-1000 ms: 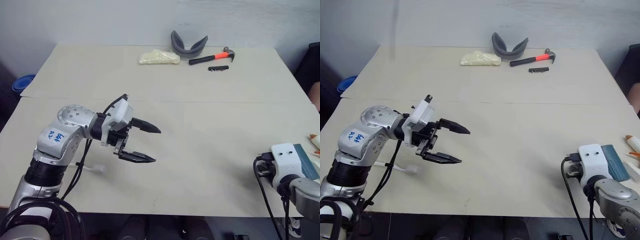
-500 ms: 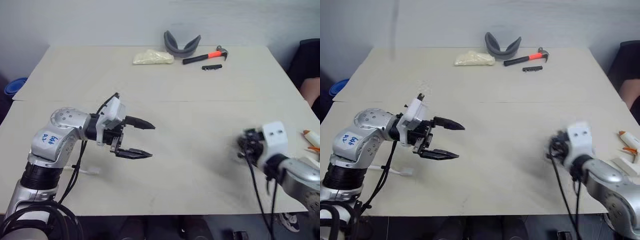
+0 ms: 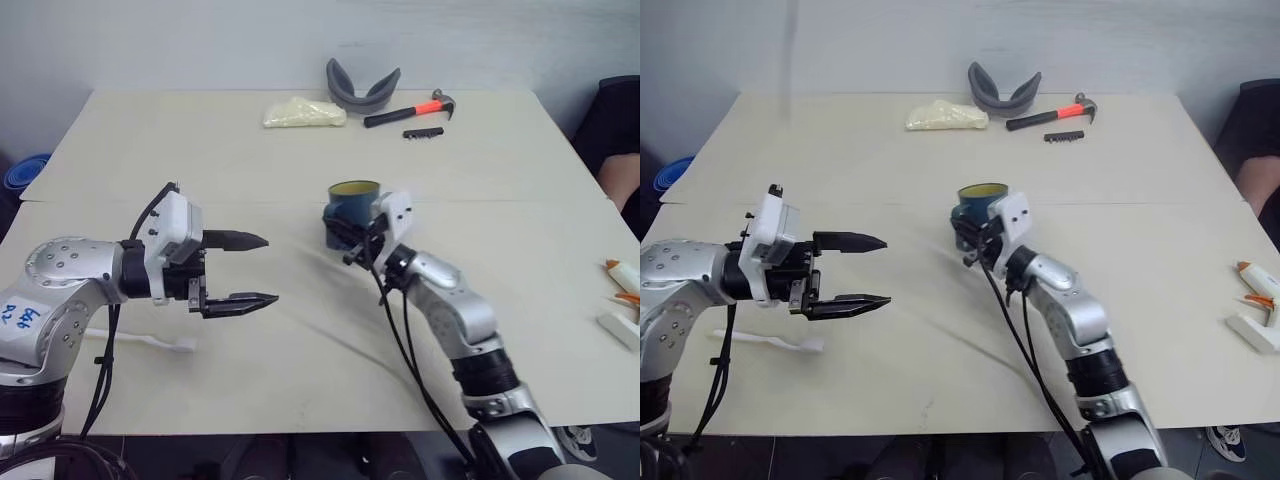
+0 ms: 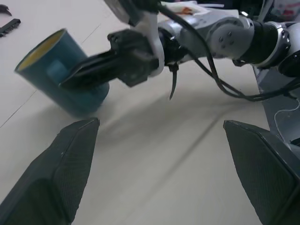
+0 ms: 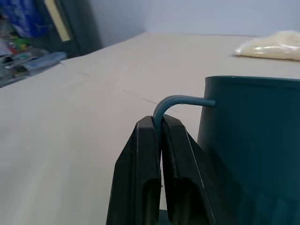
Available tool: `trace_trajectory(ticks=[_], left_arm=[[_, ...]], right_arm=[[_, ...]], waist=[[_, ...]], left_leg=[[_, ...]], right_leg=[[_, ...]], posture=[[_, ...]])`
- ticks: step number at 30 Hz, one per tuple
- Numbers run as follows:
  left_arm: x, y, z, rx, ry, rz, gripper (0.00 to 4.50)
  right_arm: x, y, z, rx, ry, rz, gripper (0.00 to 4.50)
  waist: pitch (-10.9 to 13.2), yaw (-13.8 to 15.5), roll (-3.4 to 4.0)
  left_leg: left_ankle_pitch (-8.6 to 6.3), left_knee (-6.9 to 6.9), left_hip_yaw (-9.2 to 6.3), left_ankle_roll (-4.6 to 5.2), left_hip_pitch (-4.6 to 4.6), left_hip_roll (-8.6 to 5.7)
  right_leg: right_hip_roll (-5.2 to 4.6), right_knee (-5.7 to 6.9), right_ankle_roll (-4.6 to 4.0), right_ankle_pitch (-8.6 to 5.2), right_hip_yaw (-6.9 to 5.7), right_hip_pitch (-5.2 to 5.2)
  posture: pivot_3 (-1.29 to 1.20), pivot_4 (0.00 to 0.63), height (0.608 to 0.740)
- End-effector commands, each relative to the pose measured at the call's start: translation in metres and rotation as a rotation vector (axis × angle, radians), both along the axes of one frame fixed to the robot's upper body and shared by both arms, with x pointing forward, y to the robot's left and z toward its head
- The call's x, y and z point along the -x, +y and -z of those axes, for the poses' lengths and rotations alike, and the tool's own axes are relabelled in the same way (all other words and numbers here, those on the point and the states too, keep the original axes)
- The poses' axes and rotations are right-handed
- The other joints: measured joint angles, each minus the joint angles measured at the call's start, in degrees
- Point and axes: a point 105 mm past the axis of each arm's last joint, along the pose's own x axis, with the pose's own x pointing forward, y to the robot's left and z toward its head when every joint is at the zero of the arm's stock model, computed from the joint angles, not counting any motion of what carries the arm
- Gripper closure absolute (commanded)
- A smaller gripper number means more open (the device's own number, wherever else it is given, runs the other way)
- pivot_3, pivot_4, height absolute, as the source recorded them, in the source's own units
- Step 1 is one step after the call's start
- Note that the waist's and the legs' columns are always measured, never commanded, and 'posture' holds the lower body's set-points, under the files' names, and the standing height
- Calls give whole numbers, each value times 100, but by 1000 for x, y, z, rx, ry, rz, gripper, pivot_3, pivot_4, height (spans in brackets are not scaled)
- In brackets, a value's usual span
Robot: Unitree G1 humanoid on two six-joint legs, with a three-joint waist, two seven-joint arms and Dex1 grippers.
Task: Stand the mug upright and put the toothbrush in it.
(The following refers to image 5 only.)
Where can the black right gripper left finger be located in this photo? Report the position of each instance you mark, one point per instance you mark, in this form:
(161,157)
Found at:
(136,168)

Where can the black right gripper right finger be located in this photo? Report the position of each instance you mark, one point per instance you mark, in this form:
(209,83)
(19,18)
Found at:
(185,173)

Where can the dark teal mug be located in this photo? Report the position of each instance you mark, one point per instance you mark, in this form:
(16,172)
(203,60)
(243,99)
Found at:
(253,145)

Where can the blue grey cloth bundle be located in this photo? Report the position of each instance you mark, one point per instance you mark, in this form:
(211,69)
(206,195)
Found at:
(45,60)

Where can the clear bag of pale grains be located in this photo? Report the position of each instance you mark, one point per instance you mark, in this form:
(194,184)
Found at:
(272,47)

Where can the colourful clutter pile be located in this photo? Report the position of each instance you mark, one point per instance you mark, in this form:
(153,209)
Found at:
(14,39)

